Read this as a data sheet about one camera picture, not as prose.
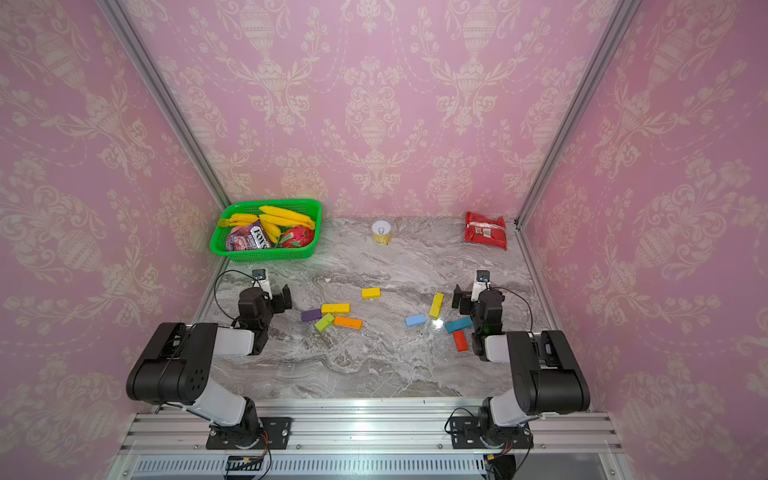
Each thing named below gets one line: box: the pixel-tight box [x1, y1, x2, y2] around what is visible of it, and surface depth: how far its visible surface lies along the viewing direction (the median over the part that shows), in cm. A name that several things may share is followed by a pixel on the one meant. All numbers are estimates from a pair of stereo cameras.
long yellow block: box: [321, 303, 351, 315], surface depth 99 cm
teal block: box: [445, 316, 473, 333], surface depth 94 cm
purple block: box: [301, 308, 322, 322], surface depth 97 cm
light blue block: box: [405, 314, 426, 327], surface depth 96 cm
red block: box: [453, 330, 469, 352], surface depth 91 cm
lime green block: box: [315, 312, 335, 332], surface depth 94 cm
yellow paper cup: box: [371, 220, 392, 246], surface depth 115 cm
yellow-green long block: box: [429, 292, 445, 319], surface depth 99 cm
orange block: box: [334, 316, 363, 330], surface depth 95 cm
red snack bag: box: [464, 211, 508, 251], surface depth 115 cm
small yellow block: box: [361, 287, 381, 299], surface depth 102 cm
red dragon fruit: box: [281, 226, 315, 248], surface depth 108 cm
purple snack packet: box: [226, 220, 275, 251], surface depth 108 cm
